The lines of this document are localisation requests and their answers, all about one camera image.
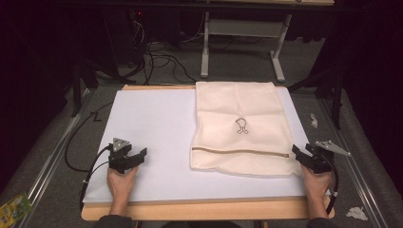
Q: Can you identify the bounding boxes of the white metal desk frame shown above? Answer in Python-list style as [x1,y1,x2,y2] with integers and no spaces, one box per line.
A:
[200,10,294,84]

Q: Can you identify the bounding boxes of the wooden table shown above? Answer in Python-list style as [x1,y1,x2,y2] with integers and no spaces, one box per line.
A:
[81,84,336,222]

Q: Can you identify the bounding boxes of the crumpled white paper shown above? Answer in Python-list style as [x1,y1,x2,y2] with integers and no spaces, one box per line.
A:
[345,206,369,221]

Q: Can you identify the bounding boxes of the light wooden desktop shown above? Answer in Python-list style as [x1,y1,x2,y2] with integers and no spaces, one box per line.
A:
[205,0,336,7]

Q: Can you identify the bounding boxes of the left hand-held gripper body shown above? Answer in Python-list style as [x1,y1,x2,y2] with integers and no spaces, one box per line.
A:
[107,137,134,175]

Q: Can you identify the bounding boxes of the green printed packet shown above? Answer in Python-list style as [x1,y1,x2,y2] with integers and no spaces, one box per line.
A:
[0,191,34,228]

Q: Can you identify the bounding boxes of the black computer tower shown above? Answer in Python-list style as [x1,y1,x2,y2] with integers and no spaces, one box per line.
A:
[104,9,150,67]

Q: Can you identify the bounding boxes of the silver metal floor rail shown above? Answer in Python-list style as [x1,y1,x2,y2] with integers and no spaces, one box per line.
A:
[317,98,386,228]
[17,87,93,228]

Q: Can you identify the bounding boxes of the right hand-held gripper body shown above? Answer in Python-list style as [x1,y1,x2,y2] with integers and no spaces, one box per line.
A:
[305,141,352,175]

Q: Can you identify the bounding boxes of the black metal stand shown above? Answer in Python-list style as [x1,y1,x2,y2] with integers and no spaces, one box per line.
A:
[69,56,127,119]
[286,61,347,131]

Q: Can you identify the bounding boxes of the tangle of black cables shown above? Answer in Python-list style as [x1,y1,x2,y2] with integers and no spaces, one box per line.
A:
[126,18,210,86]

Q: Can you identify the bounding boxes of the person's left hand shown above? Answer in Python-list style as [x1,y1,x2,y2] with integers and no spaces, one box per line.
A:
[106,166,140,202]

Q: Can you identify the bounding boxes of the thick black gripper cable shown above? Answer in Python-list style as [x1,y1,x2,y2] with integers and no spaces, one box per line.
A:
[79,143,112,213]
[325,155,339,217]

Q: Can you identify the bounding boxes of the cream zippered laundry bag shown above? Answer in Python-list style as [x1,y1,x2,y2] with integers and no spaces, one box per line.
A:
[189,81,305,179]

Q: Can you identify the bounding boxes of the white board table top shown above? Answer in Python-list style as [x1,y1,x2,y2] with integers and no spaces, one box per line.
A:
[83,86,331,204]

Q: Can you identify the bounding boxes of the long black floor cable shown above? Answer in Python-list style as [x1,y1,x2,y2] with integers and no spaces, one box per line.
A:
[64,101,114,174]

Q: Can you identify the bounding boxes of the person's right hand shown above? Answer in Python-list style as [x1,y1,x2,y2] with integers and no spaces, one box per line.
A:
[300,165,334,201]

